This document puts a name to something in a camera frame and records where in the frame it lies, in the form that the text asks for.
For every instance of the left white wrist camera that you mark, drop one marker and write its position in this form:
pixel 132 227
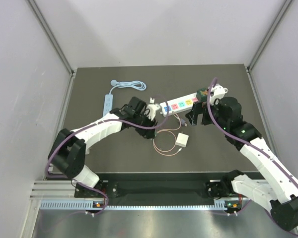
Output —
pixel 152 109

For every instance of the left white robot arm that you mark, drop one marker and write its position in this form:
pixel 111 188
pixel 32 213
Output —
pixel 71 146

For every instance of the dark green plug adapter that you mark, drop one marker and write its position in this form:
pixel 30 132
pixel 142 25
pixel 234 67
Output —
pixel 202 94

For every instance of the left aluminium frame post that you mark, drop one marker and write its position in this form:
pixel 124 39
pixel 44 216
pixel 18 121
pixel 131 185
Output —
pixel 50 35

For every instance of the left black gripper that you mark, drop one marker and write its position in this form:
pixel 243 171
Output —
pixel 147 133

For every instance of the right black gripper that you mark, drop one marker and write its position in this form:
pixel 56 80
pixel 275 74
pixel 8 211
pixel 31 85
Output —
pixel 198 108

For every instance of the white multicolour power strip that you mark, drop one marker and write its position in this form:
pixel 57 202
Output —
pixel 178 105

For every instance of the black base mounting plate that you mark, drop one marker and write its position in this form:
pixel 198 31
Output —
pixel 205 184

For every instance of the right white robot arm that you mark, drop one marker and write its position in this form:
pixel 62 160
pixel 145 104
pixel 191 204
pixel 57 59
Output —
pixel 279 195

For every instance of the right aluminium frame post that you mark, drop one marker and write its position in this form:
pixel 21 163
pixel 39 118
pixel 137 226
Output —
pixel 269 34

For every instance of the white charger block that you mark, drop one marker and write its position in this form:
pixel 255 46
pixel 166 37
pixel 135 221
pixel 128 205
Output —
pixel 182 140

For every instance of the aluminium frame post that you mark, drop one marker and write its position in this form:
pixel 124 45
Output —
pixel 269 34
pixel 50 35

